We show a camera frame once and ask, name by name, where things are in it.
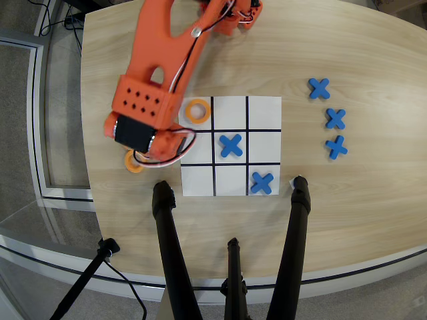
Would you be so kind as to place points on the brown cardboard box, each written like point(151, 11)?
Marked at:
point(400, 5)

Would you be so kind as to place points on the blue foam cross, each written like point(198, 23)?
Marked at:
point(231, 145)
point(336, 147)
point(262, 183)
point(319, 88)
point(335, 119)

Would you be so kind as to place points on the white tic-tac-toe grid paper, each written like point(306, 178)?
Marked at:
point(263, 113)

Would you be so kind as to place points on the thin black stand pole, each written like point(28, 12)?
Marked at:
point(85, 276)

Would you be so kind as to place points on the small white paper tag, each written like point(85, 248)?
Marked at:
point(291, 183)

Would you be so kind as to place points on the short black tripod leg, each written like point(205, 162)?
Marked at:
point(234, 273)

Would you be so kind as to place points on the grey metal floor frame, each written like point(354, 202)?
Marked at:
point(36, 133)

